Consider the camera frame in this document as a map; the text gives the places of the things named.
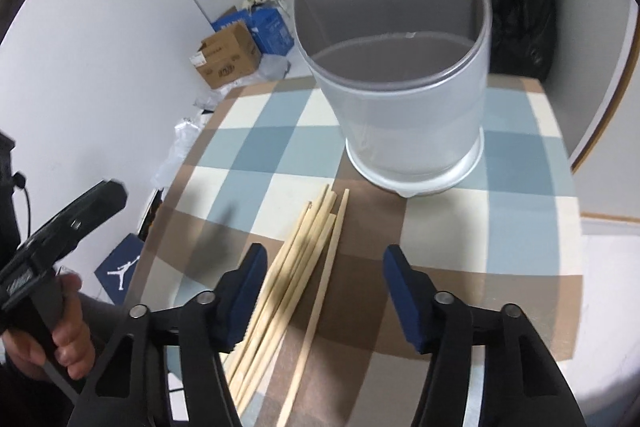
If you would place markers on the checkered tablecloth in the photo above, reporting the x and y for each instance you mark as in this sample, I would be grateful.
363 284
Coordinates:
508 233

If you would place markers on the navy jordan logo box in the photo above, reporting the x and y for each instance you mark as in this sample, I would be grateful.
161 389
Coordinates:
116 270

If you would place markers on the brown cardboard box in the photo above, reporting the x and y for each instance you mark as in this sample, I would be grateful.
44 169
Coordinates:
227 55

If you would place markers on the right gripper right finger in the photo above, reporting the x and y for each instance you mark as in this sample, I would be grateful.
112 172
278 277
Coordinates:
523 385

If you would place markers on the blue cardboard box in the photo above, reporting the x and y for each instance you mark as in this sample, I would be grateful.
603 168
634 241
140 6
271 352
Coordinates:
267 27

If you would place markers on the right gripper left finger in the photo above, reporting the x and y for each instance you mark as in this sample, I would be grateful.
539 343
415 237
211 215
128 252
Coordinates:
129 386

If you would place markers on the translucent grey utensil holder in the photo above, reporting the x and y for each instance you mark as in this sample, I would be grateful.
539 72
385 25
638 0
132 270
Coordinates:
406 80

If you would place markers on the white plastic bag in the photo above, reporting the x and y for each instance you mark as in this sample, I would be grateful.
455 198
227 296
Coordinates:
187 132

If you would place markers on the person's left hand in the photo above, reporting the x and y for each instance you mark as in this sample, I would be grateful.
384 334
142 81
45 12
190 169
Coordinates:
71 336

